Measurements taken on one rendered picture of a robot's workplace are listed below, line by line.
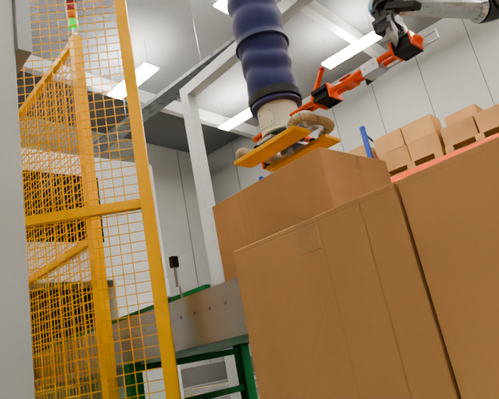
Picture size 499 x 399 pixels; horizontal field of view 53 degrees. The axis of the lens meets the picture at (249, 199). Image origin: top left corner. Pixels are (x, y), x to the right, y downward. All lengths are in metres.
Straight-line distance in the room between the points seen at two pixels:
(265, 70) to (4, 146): 1.03
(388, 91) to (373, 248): 10.97
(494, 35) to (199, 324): 9.96
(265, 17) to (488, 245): 1.70
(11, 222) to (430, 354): 1.27
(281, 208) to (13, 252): 0.87
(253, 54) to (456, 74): 9.23
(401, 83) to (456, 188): 10.91
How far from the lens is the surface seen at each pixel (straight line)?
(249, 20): 2.26
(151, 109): 8.74
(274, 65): 2.15
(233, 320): 1.75
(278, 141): 1.93
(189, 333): 1.95
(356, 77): 1.90
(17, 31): 2.00
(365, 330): 0.84
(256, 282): 1.00
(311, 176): 1.70
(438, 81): 11.33
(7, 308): 1.61
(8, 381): 1.59
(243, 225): 1.93
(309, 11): 9.56
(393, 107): 11.59
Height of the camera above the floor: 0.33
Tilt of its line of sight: 17 degrees up
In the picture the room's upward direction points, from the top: 11 degrees counter-clockwise
